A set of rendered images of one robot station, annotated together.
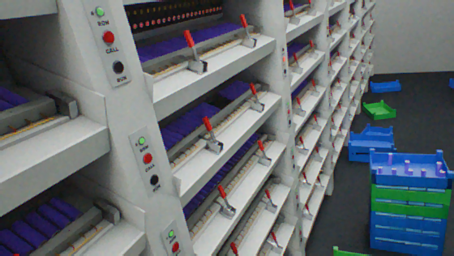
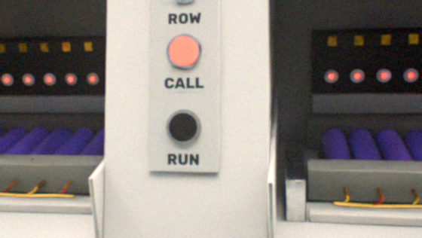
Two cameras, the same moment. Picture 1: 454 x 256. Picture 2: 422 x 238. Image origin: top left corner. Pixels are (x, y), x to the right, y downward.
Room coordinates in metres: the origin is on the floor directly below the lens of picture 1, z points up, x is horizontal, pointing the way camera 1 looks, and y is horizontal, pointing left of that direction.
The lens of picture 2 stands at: (0.92, -0.52, 1.02)
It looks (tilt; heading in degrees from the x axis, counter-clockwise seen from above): 4 degrees up; 68
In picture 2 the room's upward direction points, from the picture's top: straight up
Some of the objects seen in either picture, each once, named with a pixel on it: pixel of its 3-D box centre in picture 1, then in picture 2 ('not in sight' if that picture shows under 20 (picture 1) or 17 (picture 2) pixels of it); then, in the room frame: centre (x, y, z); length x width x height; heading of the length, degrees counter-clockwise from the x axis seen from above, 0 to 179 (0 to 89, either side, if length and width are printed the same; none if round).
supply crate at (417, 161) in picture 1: (406, 166); not in sight; (1.15, -0.79, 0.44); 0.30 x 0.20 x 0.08; 65
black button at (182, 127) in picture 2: not in sight; (184, 127); (1.04, -0.23, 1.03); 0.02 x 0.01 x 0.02; 147
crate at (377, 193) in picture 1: (405, 181); not in sight; (1.15, -0.79, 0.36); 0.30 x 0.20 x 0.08; 65
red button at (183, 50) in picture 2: not in sight; (184, 51); (1.04, -0.23, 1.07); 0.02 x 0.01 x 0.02; 147
